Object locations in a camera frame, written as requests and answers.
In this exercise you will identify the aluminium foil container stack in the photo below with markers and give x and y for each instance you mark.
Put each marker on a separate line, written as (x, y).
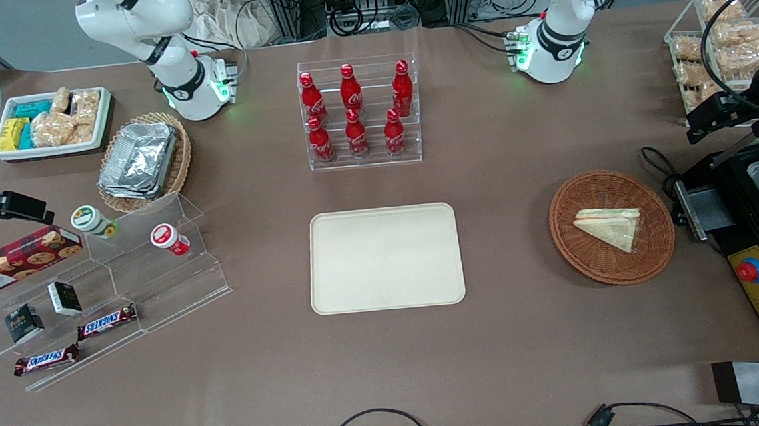
(138, 159)

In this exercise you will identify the beige plastic serving tray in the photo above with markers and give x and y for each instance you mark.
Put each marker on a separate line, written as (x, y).
(386, 259)

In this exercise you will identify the red emergency stop button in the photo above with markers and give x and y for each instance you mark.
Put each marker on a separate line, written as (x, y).
(751, 271)

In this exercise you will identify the clear bag rice snacks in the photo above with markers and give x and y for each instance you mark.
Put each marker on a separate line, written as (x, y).
(85, 133)
(62, 100)
(53, 129)
(87, 106)

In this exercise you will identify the triangle sandwich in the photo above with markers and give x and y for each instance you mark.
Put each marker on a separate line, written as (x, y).
(611, 227)

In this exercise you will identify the teal snack packet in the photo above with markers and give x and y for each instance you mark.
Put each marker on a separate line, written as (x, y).
(33, 108)
(26, 136)

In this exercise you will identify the green lid yogurt cup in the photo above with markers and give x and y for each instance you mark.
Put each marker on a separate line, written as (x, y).
(91, 221)

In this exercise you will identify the red lid yogurt cup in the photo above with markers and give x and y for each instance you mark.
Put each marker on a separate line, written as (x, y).
(167, 239)

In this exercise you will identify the round brown wicker basket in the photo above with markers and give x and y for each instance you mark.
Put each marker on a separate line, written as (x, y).
(596, 258)

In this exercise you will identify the red tartan cookie box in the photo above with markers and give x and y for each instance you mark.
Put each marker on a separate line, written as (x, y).
(15, 262)

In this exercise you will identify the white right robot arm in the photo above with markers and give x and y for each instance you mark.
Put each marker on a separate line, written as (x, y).
(176, 80)

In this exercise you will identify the small black carton box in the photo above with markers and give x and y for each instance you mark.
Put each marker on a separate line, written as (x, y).
(65, 298)
(24, 323)

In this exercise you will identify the clear bag golden snacks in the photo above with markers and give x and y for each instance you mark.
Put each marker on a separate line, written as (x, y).
(687, 49)
(722, 8)
(698, 96)
(689, 74)
(741, 34)
(746, 59)

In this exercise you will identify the yellow snack packet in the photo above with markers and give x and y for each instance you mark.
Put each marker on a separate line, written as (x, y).
(11, 134)

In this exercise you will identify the white rectangular snack tray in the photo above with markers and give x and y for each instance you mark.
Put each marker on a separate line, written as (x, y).
(48, 150)

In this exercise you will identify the oval tan wicker basket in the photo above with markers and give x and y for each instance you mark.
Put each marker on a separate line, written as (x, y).
(181, 153)

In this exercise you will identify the brown Snickers bar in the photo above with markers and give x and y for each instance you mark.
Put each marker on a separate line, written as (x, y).
(106, 321)
(47, 360)

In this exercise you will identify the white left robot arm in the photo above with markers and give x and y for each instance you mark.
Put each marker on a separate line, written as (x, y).
(557, 33)

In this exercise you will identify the clear acrylic step stand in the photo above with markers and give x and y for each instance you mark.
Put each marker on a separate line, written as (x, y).
(95, 353)
(177, 287)

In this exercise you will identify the clear acrylic bottle rack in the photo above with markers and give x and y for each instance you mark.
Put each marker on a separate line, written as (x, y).
(375, 153)

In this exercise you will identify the red cola bottle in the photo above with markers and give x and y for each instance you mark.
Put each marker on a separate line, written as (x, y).
(351, 91)
(356, 138)
(402, 91)
(313, 100)
(321, 143)
(394, 137)

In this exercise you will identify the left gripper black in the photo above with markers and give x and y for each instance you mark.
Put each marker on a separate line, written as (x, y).
(748, 100)

